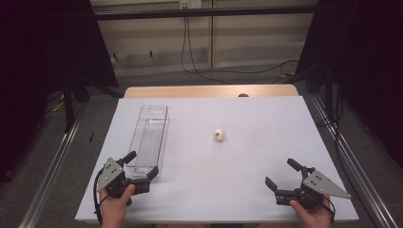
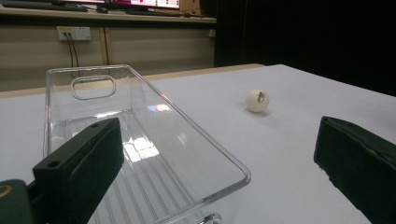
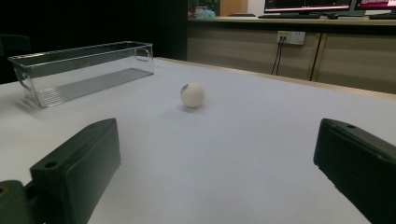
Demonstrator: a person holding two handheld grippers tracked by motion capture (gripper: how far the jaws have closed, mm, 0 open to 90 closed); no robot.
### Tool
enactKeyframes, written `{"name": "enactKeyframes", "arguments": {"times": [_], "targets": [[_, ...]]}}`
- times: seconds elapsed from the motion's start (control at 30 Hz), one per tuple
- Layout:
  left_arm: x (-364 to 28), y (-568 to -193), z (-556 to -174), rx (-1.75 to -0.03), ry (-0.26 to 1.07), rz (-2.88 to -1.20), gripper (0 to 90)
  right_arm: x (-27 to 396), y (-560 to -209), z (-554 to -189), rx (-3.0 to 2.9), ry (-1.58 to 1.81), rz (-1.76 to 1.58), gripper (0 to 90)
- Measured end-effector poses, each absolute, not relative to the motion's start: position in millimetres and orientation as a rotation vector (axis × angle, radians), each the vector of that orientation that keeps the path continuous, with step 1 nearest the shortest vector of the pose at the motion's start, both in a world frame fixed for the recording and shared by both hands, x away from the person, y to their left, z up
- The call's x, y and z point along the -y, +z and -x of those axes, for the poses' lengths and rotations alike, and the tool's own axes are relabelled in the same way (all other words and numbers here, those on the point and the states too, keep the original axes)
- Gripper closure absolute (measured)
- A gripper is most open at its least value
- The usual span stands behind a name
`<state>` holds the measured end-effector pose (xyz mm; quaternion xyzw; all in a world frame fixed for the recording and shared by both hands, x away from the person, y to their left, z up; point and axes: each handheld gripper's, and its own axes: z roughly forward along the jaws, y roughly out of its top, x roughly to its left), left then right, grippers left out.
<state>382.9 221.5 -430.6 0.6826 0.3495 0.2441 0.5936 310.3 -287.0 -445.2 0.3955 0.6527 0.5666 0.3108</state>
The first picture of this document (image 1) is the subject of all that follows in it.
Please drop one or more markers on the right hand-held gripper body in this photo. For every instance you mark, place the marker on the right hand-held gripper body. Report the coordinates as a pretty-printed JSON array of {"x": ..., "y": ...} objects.
[{"x": 312, "y": 186}]

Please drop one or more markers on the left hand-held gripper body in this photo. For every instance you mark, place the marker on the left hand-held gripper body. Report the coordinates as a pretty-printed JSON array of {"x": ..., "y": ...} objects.
[{"x": 111, "y": 177}]

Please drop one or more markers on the clear plastic container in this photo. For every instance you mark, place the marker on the clear plastic container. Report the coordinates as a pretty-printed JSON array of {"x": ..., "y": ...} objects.
[{"x": 149, "y": 141}]

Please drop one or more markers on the white round ball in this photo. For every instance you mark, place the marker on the white round ball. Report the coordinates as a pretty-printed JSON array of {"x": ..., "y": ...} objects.
[{"x": 219, "y": 135}]

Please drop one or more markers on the person's right hand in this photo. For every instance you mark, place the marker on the person's right hand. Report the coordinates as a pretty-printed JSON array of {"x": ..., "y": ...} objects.
[{"x": 312, "y": 217}]

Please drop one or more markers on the person's left hand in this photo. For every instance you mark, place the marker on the person's left hand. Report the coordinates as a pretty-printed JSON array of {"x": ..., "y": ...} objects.
[{"x": 114, "y": 209}]

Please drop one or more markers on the white table sheet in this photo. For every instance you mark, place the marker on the white table sheet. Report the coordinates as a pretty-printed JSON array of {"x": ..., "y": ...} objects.
[{"x": 240, "y": 158}]

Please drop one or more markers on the small black floor object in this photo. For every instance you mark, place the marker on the small black floor object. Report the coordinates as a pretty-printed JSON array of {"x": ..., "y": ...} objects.
[{"x": 91, "y": 136}]

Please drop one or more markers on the black metal stand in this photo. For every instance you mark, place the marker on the black metal stand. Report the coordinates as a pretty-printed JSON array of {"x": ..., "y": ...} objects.
[{"x": 68, "y": 104}]

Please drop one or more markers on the black table grommet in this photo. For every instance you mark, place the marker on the black table grommet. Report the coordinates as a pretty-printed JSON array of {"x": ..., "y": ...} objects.
[{"x": 243, "y": 95}]

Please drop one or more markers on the wooden table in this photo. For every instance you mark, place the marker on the wooden table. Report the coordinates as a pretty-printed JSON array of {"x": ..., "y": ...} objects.
[{"x": 190, "y": 91}]

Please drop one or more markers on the black curtain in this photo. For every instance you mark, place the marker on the black curtain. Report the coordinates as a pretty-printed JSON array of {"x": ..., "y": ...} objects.
[
  {"x": 364, "y": 63},
  {"x": 38, "y": 63}
]

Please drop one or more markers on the black horizontal bar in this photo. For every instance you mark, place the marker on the black horizontal bar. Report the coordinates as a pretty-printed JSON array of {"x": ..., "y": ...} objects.
[{"x": 206, "y": 12}]

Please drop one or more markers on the metal floor rail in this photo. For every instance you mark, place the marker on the metal floor rail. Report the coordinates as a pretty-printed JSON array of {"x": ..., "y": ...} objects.
[
  {"x": 358, "y": 167},
  {"x": 52, "y": 171}
]

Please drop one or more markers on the white wall outlet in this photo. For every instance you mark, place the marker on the white wall outlet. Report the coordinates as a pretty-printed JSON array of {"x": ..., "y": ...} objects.
[{"x": 190, "y": 3}]

